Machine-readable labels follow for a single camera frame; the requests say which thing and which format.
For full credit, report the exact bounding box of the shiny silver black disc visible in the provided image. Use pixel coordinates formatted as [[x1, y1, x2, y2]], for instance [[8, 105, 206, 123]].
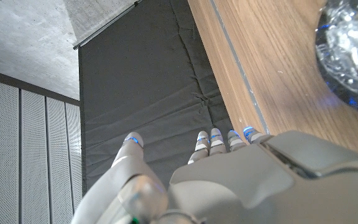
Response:
[[314, 0, 358, 118]]

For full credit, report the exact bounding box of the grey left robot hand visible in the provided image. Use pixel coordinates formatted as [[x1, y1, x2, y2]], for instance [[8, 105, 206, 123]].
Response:
[[70, 126, 358, 224]]

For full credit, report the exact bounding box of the black backdrop stand pole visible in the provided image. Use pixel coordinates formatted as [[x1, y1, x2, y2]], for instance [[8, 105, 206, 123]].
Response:
[[73, 0, 142, 50]]

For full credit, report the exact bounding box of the black backdrop curtain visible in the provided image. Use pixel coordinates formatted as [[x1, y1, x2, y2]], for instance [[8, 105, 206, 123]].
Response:
[[78, 0, 234, 194]]

